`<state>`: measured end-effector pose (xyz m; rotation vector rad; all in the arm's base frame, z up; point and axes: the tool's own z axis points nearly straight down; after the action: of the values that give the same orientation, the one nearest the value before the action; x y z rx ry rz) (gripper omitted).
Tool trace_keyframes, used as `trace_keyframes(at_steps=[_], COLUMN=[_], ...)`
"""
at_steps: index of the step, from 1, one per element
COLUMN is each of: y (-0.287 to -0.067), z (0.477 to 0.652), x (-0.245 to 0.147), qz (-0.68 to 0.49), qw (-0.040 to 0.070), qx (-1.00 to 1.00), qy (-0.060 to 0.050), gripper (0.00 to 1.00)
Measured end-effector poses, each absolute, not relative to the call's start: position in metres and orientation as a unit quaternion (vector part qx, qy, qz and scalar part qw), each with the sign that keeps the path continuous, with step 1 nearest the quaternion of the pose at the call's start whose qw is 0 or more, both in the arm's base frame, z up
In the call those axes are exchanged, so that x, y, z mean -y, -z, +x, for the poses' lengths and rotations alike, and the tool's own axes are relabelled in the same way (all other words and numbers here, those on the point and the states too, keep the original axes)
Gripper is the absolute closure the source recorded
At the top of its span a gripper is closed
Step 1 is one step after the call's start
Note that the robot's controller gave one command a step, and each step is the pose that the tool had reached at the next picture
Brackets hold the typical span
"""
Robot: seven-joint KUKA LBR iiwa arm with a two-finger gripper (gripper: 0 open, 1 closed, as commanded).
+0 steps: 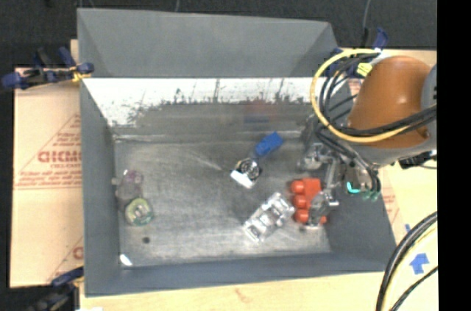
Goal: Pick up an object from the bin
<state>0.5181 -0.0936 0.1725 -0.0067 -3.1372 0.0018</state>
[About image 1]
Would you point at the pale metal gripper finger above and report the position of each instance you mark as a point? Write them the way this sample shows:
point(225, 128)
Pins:
point(317, 217)
point(328, 201)

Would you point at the red knobbed toy block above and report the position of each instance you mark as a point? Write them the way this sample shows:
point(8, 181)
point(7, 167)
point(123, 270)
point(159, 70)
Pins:
point(303, 192)

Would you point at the clear glass ribbed thing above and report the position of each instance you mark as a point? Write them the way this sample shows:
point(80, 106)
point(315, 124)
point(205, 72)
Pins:
point(266, 217)

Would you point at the clear bottle with blue cap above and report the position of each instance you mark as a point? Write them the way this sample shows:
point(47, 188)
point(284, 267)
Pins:
point(254, 162)

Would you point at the grey metal bin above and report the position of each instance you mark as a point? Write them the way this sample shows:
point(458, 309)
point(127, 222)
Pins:
point(191, 192)

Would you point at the green round glass thing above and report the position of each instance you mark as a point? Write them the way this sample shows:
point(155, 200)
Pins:
point(139, 212)

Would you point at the small white scrap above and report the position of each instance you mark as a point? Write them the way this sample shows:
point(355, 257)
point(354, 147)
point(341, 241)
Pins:
point(126, 260)

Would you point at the brown cardboard board red print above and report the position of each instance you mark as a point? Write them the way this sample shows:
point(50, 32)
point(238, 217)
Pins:
point(44, 192)

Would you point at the black cylinder on white bracket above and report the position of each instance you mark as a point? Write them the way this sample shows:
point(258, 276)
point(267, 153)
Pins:
point(414, 159)

